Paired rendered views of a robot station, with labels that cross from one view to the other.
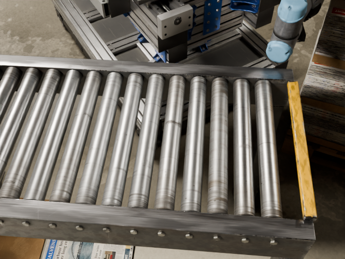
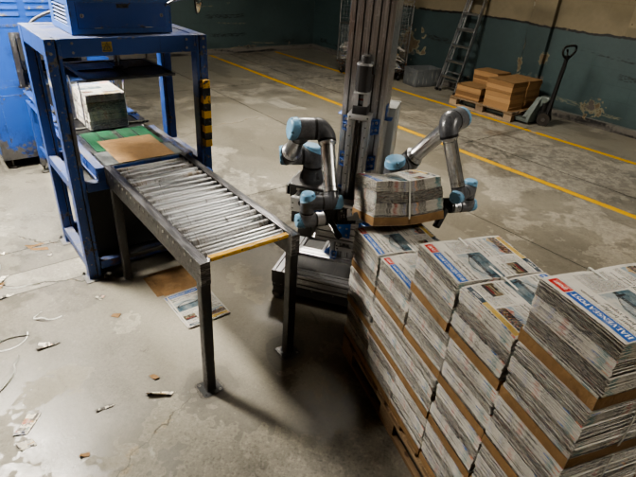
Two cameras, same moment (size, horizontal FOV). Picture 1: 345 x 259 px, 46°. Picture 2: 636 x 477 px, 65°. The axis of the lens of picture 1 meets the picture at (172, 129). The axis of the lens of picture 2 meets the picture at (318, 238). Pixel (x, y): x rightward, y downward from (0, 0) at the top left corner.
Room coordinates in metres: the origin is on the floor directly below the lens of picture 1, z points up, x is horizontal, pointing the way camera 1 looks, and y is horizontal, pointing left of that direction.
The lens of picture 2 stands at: (-0.60, -1.97, 2.02)
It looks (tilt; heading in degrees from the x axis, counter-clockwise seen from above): 30 degrees down; 44
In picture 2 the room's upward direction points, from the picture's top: 4 degrees clockwise
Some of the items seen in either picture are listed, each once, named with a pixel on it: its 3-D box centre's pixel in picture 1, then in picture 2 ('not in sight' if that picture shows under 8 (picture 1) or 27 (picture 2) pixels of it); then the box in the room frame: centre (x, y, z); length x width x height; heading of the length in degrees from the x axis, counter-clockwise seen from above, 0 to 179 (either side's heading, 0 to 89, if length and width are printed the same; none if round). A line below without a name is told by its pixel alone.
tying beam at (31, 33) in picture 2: not in sight; (114, 37); (0.79, 1.33, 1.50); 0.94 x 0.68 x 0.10; 174
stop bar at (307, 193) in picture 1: (301, 142); (250, 246); (0.61, -0.34, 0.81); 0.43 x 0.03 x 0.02; 174
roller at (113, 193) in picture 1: (125, 135); (206, 213); (0.67, 0.13, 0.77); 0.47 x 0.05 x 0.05; 174
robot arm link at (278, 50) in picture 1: (282, 43); (306, 220); (0.96, -0.34, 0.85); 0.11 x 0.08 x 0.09; 154
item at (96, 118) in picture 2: not in sight; (99, 104); (0.85, 1.90, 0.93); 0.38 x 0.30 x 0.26; 84
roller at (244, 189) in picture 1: (242, 143); (237, 238); (0.64, -0.19, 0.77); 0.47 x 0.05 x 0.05; 174
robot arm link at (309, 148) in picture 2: not in sight; (311, 154); (1.38, 0.07, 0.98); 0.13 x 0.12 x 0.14; 148
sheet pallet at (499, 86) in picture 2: not in sight; (496, 92); (7.26, 1.90, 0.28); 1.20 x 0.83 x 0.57; 84
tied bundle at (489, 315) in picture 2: not in sight; (522, 326); (0.89, -1.53, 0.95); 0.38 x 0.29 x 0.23; 156
